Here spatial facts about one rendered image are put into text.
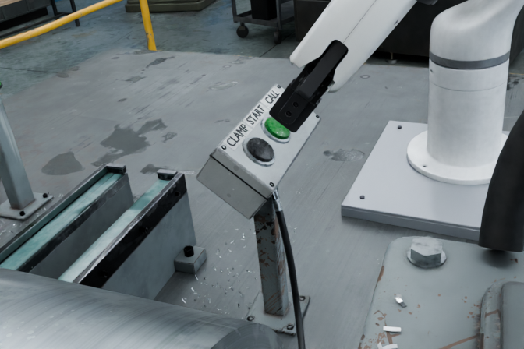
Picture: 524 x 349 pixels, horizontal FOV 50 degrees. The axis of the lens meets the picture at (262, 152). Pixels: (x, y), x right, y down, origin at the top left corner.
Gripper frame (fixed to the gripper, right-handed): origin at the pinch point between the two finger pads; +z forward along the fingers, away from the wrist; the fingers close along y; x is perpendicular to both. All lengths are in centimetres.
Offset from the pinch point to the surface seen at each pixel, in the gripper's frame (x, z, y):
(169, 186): -7.1, 29.5, -11.7
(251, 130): -2.0, 6.7, -2.1
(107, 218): -11.8, 39.7, -9.0
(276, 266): 10.0, 21.3, -3.7
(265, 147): 0.2, 5.9, -0.2
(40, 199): -27, 60, -20
